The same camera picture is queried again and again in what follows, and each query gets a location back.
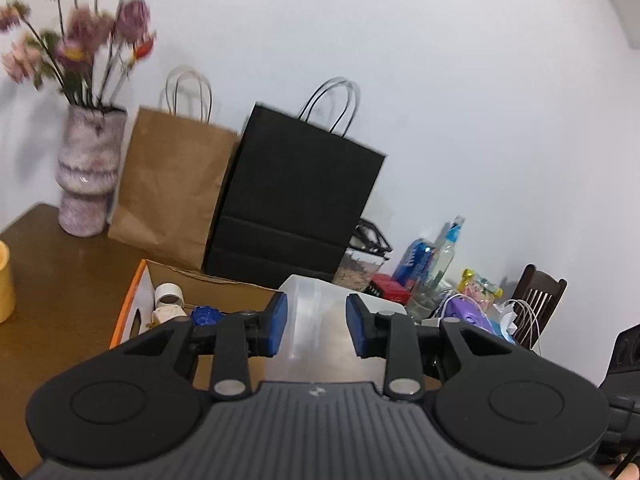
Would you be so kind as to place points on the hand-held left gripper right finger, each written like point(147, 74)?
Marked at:
point(356, 325)

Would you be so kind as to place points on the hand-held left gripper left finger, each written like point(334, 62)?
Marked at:
point(279, 322)

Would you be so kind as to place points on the translucent plastic container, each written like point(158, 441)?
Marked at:
point(320, 320)

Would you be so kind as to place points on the red cardboard box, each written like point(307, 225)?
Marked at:
point(220, 287)

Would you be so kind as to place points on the blue ridged cap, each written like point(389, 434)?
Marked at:
point(205, 316)

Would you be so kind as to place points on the small white box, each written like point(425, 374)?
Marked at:
point(167, 315)

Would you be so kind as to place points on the white tape roll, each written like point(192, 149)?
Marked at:
point(169, 296)

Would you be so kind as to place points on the small red box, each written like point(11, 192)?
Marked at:
point(390, 287)

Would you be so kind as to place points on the clear container with black lid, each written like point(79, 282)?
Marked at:
point(362, 255)

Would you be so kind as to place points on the blue drink can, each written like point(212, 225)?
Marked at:
point(412, 260)

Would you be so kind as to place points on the clear plastic bottle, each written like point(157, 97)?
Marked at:
point(442, 255)

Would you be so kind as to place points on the purple tissue pack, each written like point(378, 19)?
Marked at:
point(467, 312)

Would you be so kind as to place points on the dark wooden chair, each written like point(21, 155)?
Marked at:
point(542, 292)

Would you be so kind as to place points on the colourful snack packet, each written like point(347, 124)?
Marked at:
point(480, 285)

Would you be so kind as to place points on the black paper bag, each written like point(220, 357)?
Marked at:
point(295, 190)

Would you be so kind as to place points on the brown paper bag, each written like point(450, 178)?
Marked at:
point(170, 185)

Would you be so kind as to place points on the speckled ceramic vase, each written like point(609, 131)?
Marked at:
point(89, 170)

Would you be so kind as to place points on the yellow mug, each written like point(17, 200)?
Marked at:
point(6, 285)

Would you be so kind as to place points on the dried pink roses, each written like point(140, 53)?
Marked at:
point(80, 30)

